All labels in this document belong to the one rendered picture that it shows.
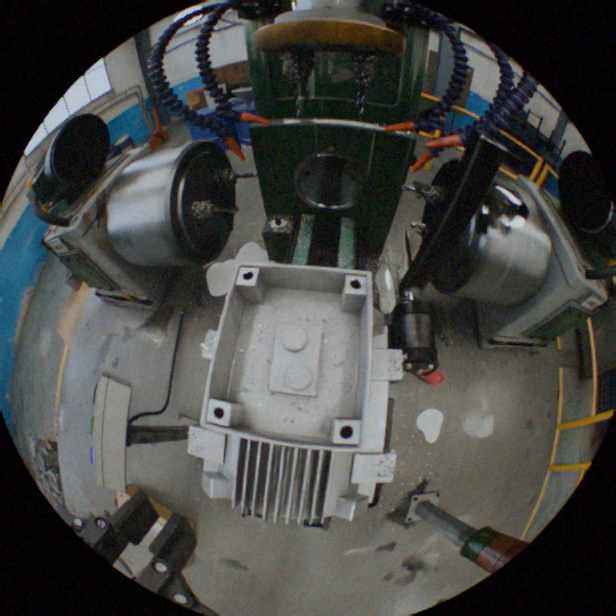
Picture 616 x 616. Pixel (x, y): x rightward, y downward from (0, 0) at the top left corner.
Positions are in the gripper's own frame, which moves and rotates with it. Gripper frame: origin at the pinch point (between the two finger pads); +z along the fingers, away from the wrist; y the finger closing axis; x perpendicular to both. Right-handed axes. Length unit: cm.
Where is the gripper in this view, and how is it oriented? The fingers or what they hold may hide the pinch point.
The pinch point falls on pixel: (154, 531)
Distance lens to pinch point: 16.8
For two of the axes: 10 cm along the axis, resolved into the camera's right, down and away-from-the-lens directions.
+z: 0.9, -0.8, 9.9
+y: 9.9, 1.1, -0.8
